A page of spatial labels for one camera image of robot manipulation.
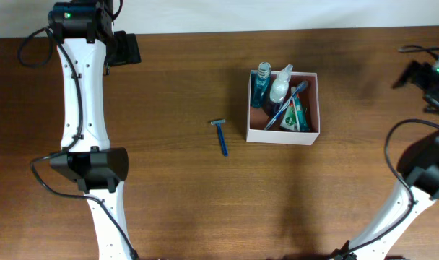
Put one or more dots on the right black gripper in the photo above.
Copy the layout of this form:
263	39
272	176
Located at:
413	74

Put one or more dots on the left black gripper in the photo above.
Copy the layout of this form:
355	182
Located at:
129	48

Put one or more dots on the blue white toothbrush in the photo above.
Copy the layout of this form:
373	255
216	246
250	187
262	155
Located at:
301	87

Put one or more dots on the white green toothpaste tube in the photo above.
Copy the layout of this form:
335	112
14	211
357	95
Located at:
301	124

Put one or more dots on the blue disposable razor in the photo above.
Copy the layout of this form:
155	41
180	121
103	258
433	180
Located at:
218	124

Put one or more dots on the green soap box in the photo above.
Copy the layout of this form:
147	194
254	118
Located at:
289	119

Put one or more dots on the purple foam pump bottle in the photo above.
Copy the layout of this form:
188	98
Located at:
278	91

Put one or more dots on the teal mouthwash bottle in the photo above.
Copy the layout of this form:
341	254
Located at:
261	83

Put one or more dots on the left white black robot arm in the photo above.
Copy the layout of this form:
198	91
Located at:
88	47

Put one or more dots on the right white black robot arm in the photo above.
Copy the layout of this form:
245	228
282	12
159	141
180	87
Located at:
417	174

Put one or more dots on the white pink-lined open box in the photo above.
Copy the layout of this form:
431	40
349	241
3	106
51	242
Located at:
257	119

